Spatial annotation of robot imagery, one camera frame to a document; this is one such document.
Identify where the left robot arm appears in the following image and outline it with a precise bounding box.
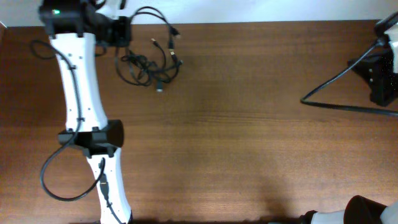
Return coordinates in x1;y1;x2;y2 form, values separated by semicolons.
39;0;133;223

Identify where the right camera cable black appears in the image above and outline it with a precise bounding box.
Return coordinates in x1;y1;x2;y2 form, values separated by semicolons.
299;12;398;118

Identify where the camera cable black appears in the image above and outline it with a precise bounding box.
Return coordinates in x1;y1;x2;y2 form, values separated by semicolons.
29;39;125;224
299;12;398;118

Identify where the left camera cable black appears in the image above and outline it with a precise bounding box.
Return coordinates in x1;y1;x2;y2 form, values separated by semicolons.
29;39;125;224

